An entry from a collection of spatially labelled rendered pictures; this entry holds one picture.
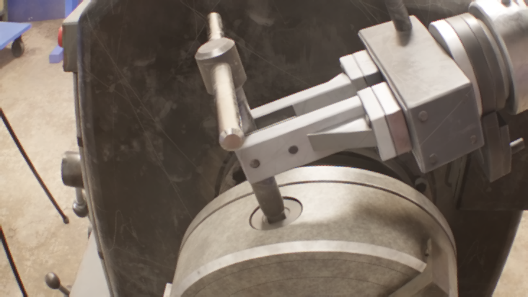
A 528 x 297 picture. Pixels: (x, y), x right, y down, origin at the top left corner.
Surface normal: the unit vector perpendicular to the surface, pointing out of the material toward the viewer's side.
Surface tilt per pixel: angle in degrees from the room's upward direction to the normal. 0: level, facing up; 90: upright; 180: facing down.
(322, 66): 90
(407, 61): 22
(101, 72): 90
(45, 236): 0
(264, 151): 86
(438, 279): 41
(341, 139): 97
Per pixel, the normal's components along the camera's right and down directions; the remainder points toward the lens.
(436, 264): 0.68, -0.59
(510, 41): -0.14, -0.14
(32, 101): 0.03, -0.85
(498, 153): 0.10, 0.47
